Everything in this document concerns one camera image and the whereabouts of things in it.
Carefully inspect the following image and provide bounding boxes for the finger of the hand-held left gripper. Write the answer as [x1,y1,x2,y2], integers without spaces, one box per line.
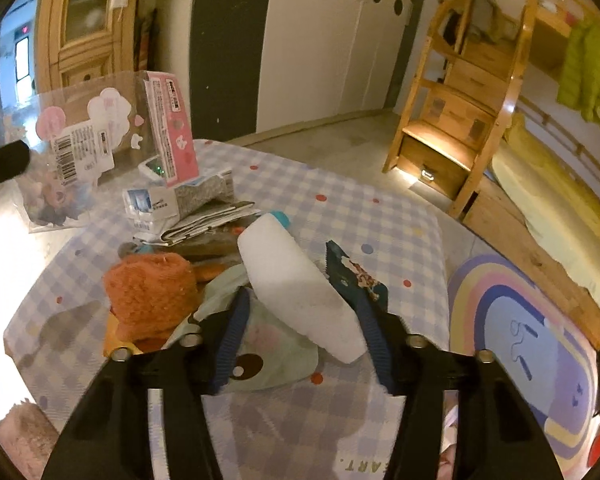
[0,141,29,188]

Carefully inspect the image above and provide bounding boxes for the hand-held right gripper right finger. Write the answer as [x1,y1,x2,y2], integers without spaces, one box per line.
[352,290,563,480]

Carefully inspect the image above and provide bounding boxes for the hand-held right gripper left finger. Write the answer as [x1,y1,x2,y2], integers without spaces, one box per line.
[40,285,253,480]

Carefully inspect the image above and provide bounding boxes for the white foam block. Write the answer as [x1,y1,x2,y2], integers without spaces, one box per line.
[237,215,368,363]

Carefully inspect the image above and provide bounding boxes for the light green printed bag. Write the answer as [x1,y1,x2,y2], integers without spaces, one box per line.
[167,265,321,393]

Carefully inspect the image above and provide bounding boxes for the clear sticker plastic bag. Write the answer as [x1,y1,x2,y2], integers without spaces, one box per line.
[0,72,153,233]

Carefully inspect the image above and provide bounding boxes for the dark blue printed packet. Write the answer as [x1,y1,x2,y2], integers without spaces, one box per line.
[325,240,388,306]

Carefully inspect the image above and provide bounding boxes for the orange knitted cloth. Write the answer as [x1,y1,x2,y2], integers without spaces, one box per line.
[103,253,198,346]

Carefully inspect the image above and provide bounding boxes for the folded newspaper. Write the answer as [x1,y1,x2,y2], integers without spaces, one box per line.
[160,201,261,246]

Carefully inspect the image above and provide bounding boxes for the grey pouch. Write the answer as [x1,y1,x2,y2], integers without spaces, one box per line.
[172,167,236,221]

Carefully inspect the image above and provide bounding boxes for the white and blue carton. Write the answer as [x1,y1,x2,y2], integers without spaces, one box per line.
[122,182,181,241]

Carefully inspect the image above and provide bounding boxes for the rainbow rug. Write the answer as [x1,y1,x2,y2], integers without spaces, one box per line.
[447,255,600,461]

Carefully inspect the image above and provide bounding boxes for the checkered tablecloth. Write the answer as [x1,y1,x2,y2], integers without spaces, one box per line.
[2,140,461,480]

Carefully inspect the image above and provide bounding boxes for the small white green packet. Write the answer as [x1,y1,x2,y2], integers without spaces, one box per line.
[139,157,168,181]

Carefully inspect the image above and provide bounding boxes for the wooden bunk bed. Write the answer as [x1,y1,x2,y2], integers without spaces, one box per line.
[462,0,600,351]

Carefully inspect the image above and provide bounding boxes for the wooden cabinet door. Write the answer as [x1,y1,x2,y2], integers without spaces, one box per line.
[32,0,153,91]

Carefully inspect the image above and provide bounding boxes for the pink package box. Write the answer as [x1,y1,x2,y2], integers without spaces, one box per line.
[140,71,201,188]

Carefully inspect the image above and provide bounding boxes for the pale yellow bed sheet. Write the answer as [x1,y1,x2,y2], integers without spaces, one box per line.
[490,142,600,331]

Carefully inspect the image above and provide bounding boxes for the wooden stair drawers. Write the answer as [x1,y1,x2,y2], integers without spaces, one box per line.
[382,0,536,218]

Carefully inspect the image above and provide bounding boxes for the pink fluffy mat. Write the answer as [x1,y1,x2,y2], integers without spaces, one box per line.
[0,405,61,480]

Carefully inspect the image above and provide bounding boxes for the yellow duvet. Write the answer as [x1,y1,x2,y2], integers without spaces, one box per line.
[502,112,600,246]

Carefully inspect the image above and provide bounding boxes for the white dotted wardrobe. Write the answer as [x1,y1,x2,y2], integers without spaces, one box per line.
[190,0,431,141]

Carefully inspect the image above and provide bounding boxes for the green puffer jacket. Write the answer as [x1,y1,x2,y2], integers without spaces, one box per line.
[555,20,600,133]

